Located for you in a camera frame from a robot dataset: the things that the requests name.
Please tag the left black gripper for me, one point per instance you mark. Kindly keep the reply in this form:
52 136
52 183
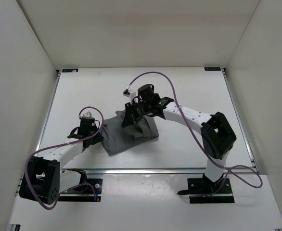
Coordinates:
99 138

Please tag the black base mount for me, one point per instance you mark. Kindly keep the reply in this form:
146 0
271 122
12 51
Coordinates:
202 191
78 186

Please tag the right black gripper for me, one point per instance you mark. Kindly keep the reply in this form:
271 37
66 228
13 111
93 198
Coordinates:
130 117

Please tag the aluminium front rail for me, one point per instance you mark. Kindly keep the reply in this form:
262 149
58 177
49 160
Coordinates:
144 171

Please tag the grey pleated skirt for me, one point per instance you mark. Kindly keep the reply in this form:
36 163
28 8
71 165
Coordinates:
117 139

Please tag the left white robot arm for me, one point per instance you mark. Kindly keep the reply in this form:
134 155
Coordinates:
45 177

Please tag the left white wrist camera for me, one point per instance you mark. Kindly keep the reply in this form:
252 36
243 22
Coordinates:
85 114

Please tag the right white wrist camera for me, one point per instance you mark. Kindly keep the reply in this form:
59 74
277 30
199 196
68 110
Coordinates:
130 94

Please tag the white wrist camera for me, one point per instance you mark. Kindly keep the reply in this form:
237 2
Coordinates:
85 114
130 94

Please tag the right blue corner label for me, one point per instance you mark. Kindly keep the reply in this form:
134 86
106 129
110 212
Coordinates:
212 68

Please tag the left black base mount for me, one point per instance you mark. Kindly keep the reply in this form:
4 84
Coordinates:
78 186

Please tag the blue corner label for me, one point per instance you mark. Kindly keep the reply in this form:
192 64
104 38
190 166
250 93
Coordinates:
212 68
70 70

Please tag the left blue corner label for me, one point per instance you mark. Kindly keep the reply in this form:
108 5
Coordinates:
70 70

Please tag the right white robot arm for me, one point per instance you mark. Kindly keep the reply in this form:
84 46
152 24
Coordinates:
217 135

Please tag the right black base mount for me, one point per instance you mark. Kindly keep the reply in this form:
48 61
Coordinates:
202 191

